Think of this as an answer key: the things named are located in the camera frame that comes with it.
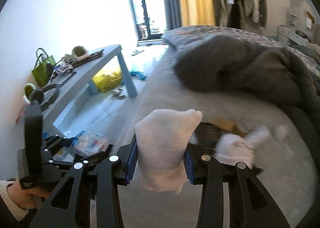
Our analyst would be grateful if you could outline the clear plastic snack wrapper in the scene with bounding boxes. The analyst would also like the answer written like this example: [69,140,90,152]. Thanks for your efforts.
[71,130,109,157]

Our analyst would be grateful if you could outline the black printed wrapper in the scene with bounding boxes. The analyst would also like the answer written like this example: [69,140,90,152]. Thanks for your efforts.
[194,122,226,156]

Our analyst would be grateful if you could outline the white cloth rag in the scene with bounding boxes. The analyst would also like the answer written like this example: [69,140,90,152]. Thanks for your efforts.
[134,109,203,194]

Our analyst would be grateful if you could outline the brown tape roll core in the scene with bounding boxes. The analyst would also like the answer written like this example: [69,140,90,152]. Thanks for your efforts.
[210,116,247,137]

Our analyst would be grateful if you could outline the left forearm white sleeve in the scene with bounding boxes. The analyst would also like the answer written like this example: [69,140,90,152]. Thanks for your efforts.
[1,180,29,221]

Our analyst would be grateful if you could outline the left hand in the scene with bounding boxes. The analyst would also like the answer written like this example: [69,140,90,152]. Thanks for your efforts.
[7,180,50,209]

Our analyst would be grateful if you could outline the grey over-ear headphones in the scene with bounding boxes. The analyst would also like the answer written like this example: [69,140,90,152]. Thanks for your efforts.
[29,84,60,112]

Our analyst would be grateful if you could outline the white crumpled tissue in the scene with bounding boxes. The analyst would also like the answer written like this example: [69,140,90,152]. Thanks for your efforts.
[214,134,254,168]

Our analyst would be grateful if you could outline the light blue side table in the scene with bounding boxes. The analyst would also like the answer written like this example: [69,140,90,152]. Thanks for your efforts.
[43,45,138,134]

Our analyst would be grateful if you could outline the green gift bag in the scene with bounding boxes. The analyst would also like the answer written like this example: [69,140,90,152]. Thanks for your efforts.
[31,48,56,87]

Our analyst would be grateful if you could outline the yellow plastic bag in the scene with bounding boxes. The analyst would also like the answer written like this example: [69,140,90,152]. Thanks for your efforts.
[92,68,123,93]

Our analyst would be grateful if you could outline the grey fluffy blanket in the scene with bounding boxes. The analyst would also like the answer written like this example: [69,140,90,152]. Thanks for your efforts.
[174,35,319,130]

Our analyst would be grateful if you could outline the white dresser with mirror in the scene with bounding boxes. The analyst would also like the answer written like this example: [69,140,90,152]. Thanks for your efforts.
[277,1,317,46]

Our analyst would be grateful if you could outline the black wire frame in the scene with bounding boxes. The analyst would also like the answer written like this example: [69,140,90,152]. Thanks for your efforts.
[49,71,76,87]

